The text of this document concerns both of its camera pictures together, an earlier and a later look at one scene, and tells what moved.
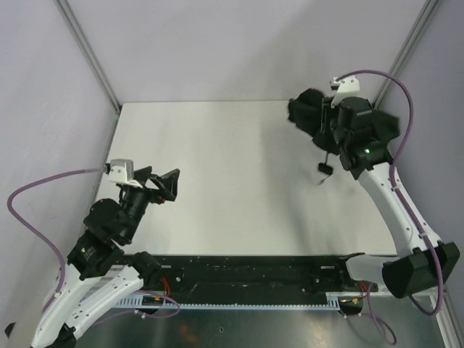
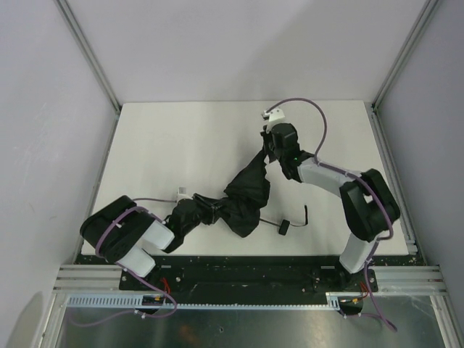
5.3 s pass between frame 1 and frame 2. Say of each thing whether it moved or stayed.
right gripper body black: moved
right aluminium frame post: stayed
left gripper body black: moved
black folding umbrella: moved
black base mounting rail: stayed
